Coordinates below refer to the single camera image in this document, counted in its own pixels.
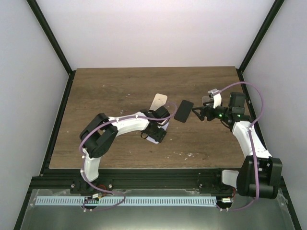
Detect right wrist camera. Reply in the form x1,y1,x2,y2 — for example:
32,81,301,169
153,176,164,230
202,89,222,109

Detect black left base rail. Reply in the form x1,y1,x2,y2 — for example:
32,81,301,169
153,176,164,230
14,70,76,230

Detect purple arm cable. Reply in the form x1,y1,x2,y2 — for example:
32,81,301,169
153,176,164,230
215,82,264,211
79,102,179,213

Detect black frame post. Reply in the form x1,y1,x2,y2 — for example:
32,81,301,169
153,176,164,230
237,0,284,74
26,0,73,75

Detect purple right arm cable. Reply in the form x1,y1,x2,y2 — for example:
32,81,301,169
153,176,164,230
215,82,264,211

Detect lilac phone case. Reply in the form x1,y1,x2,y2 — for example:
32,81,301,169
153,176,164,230
145,123,169,144

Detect beige phone case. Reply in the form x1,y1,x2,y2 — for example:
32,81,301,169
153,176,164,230
149,93,168,111

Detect black right frame post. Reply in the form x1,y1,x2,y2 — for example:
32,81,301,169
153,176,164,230
237,0,284,74

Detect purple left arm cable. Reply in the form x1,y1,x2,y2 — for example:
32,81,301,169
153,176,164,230
79,102,179,213

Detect black left frame post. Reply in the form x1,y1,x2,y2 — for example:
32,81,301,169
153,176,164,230
26,0,73,75

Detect black smartphone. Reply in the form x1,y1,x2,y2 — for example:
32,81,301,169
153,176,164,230
174,100,194,123

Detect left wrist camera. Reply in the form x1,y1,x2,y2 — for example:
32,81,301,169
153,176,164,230
157,115,171,127

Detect light blue slotted cable duct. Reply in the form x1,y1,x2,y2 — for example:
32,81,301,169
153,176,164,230
35,196,217,207

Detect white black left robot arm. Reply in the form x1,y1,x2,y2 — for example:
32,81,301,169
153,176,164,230
79,106,172,194

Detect grey metal front plate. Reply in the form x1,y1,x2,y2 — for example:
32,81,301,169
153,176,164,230
20,190,295,230

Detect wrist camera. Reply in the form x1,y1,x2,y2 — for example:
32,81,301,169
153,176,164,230
202,89,222,109
157,115,171,127

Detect black front mounting rail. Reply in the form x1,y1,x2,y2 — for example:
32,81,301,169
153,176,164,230
29,168,233,196

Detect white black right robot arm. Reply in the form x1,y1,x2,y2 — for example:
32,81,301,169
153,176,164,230
192,92,283,199

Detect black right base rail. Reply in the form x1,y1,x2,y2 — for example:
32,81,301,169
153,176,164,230
236,68,302,230

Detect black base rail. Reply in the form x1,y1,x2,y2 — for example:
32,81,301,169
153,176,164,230
14,70,76,230
236,68,302,230

